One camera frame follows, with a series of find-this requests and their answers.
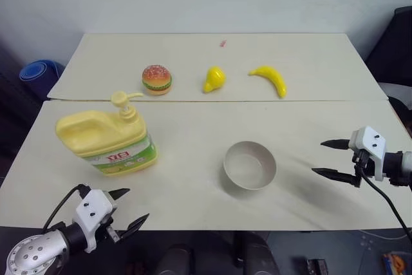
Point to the toy hamburger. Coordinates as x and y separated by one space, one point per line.
156 80

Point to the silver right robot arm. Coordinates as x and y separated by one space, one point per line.
394 165

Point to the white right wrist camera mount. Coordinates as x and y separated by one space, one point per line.
370 141

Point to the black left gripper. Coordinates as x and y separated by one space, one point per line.
107 228

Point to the yellow detergent pump bottle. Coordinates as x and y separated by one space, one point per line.
99 133

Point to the yellow toy banana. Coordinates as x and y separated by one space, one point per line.
273 77

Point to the yellow toy pear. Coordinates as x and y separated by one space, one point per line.
214 79

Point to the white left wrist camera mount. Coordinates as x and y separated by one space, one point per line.
91 205

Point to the beige round bowl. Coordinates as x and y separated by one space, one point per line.
249 165

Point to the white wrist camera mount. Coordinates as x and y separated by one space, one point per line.
370 141
91 205

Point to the small dark box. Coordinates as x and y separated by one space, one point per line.
316 267

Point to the colourful printed packet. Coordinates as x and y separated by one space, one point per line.
394 263

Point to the black chair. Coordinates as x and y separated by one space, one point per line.
391 49

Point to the blue rolled foam mat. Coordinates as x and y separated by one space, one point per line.
38 73

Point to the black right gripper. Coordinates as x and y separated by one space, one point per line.
365 164

